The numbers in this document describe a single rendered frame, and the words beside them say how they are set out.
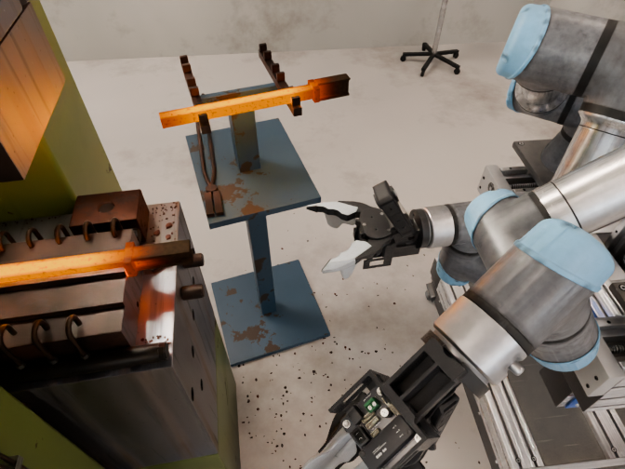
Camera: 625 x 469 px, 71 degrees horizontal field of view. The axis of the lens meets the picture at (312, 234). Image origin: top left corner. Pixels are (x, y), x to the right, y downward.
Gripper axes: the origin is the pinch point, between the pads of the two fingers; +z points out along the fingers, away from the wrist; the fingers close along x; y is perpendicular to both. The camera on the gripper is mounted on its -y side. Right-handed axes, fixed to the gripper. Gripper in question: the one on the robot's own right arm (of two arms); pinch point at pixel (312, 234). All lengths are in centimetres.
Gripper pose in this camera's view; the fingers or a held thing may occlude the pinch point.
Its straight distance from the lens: 74.1
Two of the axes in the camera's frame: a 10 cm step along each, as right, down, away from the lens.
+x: -1.7, -7.3, 6.7
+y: 0.0, 6.8, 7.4
